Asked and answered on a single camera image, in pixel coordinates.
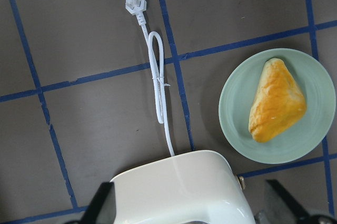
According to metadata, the white power cord with plug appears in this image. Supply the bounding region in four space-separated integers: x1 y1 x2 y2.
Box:
125 0 176 157

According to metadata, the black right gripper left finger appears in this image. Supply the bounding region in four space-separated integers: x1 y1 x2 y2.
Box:
68 182 115 223

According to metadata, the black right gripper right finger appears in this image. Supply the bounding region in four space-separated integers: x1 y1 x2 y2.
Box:
265 179 315 223

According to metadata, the light green plate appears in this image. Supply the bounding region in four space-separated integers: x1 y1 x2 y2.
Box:
219 48 336 164

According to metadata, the golden triangular bread pastry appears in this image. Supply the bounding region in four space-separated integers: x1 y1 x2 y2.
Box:
248 58 307 143

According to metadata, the cream white toaster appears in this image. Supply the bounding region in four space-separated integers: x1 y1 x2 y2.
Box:
112 150 255 223

